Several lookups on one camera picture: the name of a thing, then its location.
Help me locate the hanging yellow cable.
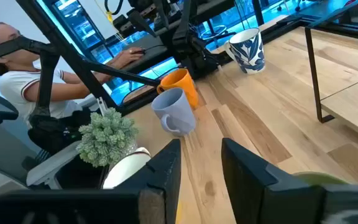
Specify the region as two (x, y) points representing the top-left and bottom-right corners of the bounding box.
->
(93, 0), (115, 24)

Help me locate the grey desk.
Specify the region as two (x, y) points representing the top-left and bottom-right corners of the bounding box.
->
(121, 32), (183, 74)

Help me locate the orange mug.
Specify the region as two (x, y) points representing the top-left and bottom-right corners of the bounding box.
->
(156, 68), (200, 110)

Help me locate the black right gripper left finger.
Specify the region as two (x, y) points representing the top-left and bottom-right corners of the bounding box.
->
(0, 139), (182, 224)

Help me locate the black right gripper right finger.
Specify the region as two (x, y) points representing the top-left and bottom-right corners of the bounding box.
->
(221, 138), (358, 224)

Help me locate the dark framed window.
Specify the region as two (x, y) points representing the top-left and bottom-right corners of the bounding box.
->
(37, 0), (180, 105)

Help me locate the potted green succulent plant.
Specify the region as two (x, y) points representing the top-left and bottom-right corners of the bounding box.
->
(75, 107), (152, 190)

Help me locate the white mug blue leaf pattern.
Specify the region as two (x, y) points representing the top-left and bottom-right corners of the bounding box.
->
(223, 27), (266, 75)

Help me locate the black metal wooden shelf rack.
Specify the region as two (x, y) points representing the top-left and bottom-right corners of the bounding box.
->
(303, 0), (358, 146)

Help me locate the person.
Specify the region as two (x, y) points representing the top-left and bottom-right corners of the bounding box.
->
(0, 21), (146, 130)

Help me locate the office chair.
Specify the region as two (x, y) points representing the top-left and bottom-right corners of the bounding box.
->
(0, 93), (83, 190)

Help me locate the lavender grey mug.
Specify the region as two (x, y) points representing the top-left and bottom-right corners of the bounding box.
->
(150, 87), (197, 138)

